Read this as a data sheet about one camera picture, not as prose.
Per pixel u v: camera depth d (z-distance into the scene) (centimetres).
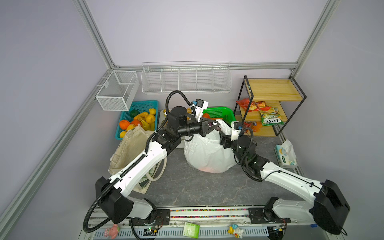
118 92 102
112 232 68
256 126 101
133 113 114
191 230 69
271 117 91
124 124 97
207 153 76
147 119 103
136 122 103
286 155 88
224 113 111
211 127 64
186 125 57
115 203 38
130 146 79
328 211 39
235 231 67
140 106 116
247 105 82
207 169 84
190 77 99
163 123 55
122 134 93
